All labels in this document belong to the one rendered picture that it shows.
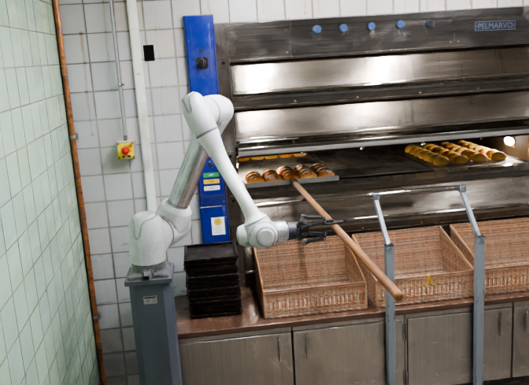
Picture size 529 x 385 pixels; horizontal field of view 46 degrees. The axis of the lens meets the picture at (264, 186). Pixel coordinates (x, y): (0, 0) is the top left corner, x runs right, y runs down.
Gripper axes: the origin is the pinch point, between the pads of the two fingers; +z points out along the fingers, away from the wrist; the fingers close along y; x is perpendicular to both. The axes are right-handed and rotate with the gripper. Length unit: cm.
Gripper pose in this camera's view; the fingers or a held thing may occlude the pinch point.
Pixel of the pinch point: (334, 227)
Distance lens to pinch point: 269.6
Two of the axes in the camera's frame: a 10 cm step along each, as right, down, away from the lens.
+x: 1.4, 2.0, -9.7
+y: 0.6, 9.8, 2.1
